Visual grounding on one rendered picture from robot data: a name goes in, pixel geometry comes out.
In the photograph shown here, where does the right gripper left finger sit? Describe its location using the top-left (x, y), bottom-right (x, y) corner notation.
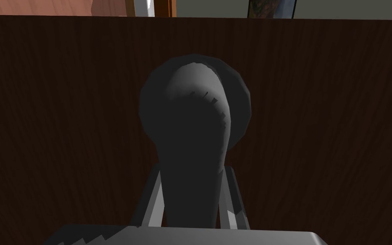
top-left (130, 164), bottom-right (166, 228)

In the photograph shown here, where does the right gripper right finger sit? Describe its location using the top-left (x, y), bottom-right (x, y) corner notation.
top-left (218, 166), bottom-right (251, 230)

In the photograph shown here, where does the framed wall picture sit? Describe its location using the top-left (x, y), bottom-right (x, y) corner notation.
top-left (247, 0), bottom-right (297, 19)

